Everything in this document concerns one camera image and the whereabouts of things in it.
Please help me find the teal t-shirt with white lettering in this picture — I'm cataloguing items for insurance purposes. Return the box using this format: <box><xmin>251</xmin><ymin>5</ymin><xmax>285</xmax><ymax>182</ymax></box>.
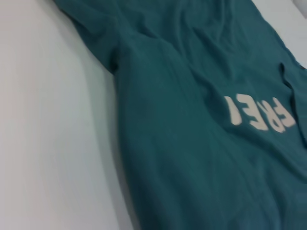
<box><xmin>51</xmin><ymin>0</ymin><xmax>307</xmax><ymax>230</ymax></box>

